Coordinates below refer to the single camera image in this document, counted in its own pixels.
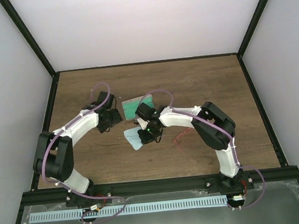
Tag metal sheet panel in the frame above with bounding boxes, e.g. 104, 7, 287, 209
21, 181, 299, 224

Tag black aluminium front rail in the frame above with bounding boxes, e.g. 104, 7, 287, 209
21, 166, 299, 206

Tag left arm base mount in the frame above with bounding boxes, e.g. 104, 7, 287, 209
67, 180, 114, 206

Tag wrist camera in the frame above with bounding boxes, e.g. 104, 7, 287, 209
135, 103, 156, 121
95, 91, 115, 110

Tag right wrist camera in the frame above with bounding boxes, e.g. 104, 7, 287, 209
135, 103, 156, 121

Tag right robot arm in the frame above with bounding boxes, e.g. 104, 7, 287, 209
135, 102, 241, 190

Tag light blue cleaning cloth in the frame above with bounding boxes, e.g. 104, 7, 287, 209
123, 127, 143, 150

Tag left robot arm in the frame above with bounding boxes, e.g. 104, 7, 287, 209
33, 104, 123, 205

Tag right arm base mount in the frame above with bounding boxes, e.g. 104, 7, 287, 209
204, 169, 254, 194

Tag green glasses case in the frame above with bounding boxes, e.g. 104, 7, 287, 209
121, 94, 153, 121

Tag black right frame post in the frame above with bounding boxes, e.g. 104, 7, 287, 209
233, 0, 290, 56

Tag red transparent sunglasses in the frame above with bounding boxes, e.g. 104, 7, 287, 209
173, 128, 192, 151

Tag black frame post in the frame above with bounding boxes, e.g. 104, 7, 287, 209
0, 0, 57, 82
233, 0, 290, 56

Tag black left frame post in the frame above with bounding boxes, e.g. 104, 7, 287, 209
0, 0, 57, 82

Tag light blue slotted cable duct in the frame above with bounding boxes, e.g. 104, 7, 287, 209
28, 196, 227, 224

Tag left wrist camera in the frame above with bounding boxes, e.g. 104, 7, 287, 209
95, 91, 115, 110

